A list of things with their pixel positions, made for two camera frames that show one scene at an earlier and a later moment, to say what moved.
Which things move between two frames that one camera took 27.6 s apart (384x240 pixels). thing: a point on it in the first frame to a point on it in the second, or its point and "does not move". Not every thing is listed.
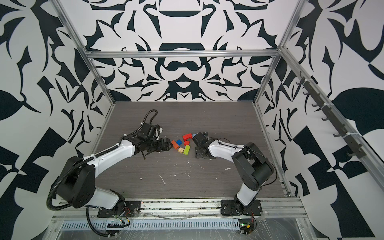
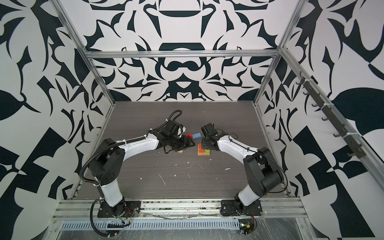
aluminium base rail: (199, 209) does not move
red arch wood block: (187, 136) does not move
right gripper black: (198, 153) to (204, 143)
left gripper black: (162, 147) to (186, 143)
